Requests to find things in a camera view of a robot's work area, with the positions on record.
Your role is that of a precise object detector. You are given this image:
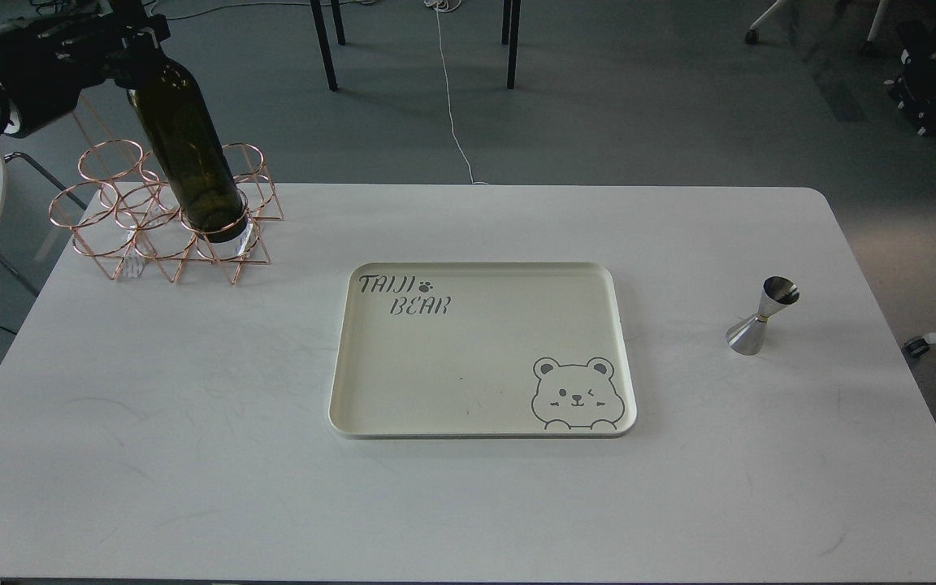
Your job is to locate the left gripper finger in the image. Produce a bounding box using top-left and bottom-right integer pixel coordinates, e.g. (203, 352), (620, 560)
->
(106, 24), (171, 90)

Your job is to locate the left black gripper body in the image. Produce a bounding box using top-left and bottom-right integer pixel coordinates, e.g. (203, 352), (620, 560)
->
(0, 12), (123, 136)

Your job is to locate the dark green wine bottle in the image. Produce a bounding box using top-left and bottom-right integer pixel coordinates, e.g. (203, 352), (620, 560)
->
(128, 50), (248, 243)

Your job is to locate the steel double jigger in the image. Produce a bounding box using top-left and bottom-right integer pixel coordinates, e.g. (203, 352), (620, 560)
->
(725, 276), (800, 356)

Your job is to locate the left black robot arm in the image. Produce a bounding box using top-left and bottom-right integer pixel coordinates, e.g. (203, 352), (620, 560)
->
(0, 1), (171, 138)

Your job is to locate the black table leg left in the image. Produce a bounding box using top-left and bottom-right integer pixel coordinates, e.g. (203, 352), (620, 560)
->
(309, 0), (346, 92)

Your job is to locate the black table leg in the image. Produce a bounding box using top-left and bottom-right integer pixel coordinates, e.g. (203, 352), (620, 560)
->
(500, 0), (522, 90)
(309, 0), (346, 92)

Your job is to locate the black table leg right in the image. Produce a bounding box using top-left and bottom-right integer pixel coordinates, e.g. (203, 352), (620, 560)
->
(500, 0), (522, 90)

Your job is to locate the cream bear serving tray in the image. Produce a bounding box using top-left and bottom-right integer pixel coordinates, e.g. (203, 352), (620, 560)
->
(328, 262), (638, 440)

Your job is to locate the copper wire wine rack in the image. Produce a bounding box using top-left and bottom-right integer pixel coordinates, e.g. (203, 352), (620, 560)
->
(48, 97), (285, 284)

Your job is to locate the white floor cable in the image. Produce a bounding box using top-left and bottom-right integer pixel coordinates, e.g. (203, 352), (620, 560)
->
(423, 0), (489, 186)

